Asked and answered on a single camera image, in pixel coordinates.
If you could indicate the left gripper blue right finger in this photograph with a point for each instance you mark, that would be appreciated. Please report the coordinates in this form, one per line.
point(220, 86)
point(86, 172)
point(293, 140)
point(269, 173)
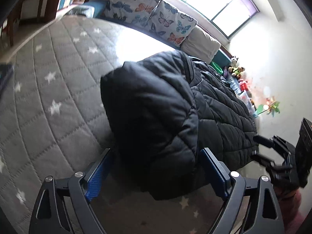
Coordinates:
point(216, 174)

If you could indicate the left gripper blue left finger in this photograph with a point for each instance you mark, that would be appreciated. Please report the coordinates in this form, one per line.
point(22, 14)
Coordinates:
point(96, 173)

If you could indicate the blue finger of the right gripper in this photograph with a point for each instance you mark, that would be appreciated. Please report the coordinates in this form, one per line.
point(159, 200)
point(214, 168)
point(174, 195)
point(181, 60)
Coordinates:
point(263, 160)
point(264, 141)

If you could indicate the black puffer jacket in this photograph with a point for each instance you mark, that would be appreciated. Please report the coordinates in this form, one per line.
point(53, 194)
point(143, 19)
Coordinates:
point(163, 111)

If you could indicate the pink sleeved right forearm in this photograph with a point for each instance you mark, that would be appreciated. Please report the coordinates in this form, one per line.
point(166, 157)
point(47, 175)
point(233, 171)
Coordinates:
point(289, 202)

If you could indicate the green pinwheel toy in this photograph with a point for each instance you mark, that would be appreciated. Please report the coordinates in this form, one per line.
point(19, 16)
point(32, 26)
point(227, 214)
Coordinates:
point(271, 107)

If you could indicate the grey star quilted mattress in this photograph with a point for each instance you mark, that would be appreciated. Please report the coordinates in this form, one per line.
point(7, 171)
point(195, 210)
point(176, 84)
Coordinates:
point(53, 122)

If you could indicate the plush toys pile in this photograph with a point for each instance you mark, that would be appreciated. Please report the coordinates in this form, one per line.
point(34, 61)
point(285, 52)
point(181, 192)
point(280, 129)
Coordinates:
point(234, 69)

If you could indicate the green plastic basin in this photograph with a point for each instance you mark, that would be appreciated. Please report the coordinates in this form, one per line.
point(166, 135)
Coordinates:
point(218, 69)

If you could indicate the beige plain pillow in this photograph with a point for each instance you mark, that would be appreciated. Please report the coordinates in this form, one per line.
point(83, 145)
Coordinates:
point(201, 45)

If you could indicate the right butterfly pillow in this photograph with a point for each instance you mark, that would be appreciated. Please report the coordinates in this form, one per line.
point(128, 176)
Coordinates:
point(170, 24)

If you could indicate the butterfly pillow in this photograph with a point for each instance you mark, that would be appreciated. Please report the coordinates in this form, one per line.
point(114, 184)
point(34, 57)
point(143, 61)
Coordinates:
point(136, 12)
point(170, 24)

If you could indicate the left butterfly pillow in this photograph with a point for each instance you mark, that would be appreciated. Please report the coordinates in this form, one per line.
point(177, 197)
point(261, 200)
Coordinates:
point(136, 12)

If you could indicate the wooden desk table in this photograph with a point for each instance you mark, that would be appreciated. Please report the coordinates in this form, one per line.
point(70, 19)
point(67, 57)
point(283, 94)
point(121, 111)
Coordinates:
point(29, 11)

